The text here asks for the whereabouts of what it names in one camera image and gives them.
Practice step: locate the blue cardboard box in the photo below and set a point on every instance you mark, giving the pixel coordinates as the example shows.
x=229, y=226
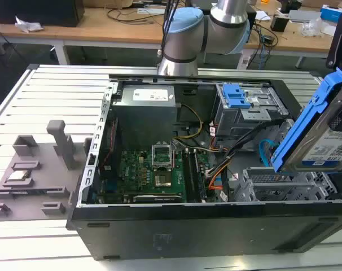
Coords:
x=333, y=15

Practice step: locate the black open PC case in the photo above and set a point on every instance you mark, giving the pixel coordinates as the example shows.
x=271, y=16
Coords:
x=188, y=231

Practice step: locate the black RAM slots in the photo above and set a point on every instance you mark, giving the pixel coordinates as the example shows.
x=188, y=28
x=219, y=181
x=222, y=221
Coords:
x=196, y=178

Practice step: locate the clear plastic bag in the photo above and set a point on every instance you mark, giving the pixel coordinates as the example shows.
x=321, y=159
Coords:
x=315, y=26

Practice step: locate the blue drive cage latch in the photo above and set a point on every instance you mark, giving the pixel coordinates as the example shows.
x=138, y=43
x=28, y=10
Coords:
x=235, y=97

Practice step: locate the metal drive cage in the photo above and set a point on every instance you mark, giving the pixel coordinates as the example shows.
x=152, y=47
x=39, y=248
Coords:
x=244, y=118

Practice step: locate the crumpled white paper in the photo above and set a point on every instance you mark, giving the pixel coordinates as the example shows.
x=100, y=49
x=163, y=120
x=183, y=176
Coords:
x=28, y=25

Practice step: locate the flat grey device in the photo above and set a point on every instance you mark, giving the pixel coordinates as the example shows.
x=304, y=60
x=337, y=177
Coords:
x=303, y=15

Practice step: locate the grey power supply unit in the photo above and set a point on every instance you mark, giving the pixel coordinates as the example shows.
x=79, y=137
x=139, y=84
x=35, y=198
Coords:
x=144, y=108

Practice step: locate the grey parts rack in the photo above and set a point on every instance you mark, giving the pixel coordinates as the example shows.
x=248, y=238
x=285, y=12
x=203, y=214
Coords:
x=38, y=186

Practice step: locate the long wooden desk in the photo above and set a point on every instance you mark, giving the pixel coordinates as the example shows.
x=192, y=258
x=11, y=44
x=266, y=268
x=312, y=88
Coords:
x=103, y=29

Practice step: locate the silver CPU chip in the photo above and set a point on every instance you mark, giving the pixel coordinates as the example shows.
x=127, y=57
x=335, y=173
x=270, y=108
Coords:
x=18, y=175

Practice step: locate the square chipset heat sink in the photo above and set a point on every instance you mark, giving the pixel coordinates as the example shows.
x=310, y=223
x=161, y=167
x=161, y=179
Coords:
x=163, y=180

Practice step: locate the silver CPU socket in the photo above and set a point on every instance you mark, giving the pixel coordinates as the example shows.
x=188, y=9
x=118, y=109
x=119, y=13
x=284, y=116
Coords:
x=162, y=156

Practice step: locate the green motherboard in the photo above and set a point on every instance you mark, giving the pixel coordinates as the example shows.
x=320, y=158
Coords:
x=137, y=172

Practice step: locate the small black box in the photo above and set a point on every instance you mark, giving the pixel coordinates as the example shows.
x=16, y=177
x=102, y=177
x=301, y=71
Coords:
x=279, y=23

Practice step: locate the large black box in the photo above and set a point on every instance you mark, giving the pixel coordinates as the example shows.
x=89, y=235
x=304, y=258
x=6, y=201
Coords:
x=38, y=11

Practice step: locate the metal disk bay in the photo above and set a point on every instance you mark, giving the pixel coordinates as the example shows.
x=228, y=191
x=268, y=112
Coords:
x=278, y=189

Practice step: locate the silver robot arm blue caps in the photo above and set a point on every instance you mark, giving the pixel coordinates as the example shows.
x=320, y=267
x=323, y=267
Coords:
x=185, y=34

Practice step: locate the hard disk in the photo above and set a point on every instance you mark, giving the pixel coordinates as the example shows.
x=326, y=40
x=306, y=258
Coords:
x=306, y=132

